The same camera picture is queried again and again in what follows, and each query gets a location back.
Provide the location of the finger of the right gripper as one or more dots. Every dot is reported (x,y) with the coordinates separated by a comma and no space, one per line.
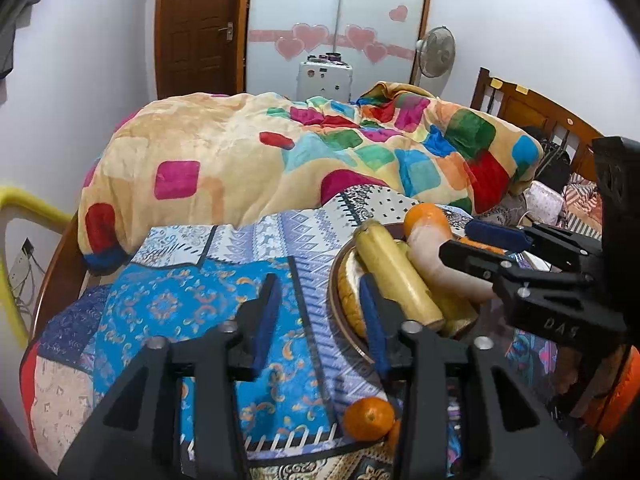
(481,264)
(500,234)

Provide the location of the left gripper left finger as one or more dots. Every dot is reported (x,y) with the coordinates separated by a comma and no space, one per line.
(257,320)

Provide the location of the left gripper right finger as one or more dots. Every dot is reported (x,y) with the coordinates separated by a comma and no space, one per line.
(383,318)

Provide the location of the long sugarcane stick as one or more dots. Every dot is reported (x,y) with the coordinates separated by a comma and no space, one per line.
(394,274)

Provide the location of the peeled pomelo segment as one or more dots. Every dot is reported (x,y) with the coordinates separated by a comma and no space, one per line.
(424,242)

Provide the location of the large plain orange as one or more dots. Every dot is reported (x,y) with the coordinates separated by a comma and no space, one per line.
(427,218)

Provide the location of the large orange with sticker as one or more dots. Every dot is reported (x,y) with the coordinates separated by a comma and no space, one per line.
(489,248)

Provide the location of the pomelo segment on plate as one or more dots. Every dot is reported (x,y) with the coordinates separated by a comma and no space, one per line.
(349,275)

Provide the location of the short sugarcane stick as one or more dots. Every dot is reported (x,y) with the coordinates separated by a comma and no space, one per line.
(459,314)

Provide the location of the dark brown round plate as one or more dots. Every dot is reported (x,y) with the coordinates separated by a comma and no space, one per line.
(359,344)

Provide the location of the small mandarin orange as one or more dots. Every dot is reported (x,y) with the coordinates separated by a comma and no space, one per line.
(392,439)
(369,419)

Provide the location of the wooden headboard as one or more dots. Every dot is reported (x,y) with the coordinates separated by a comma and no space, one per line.
(527,108)

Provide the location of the colourful patchwork blanket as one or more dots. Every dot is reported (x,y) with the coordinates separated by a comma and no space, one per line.
(213,159)

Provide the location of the blue patterned bed cover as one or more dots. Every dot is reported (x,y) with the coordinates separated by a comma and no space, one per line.
(166,405)

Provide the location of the white electric fan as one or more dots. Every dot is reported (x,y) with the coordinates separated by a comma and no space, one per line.
(434,55)

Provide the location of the white box appliance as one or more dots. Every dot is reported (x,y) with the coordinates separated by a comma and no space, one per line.
(326,75)

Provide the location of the yellow foam tube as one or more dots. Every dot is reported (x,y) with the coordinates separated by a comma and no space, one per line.
(14,278)

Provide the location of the white wardrobe with hearts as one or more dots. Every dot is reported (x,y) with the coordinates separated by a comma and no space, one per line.
(376,37)

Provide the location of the brown wooden door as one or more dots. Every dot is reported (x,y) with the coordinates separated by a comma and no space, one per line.
(199,46)

